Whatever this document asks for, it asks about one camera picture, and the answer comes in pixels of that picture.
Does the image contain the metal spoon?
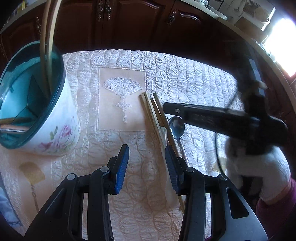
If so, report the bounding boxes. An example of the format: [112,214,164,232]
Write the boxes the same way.
[168,116,189,166]

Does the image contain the dark wooden lower cabinets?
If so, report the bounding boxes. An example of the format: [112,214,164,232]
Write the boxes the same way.
[0,0,278,70]

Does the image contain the floral utensil cup teal rim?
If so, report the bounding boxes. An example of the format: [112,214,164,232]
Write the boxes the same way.
[1,41,81,156]

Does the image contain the metal fork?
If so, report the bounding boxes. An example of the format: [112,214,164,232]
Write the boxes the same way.
[0,128,27,135]

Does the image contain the white quilted table mat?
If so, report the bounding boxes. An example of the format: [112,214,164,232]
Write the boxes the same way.
[1,50,237,240]

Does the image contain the right hand white glove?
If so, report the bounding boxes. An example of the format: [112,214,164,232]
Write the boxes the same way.
[225,138,292,204]

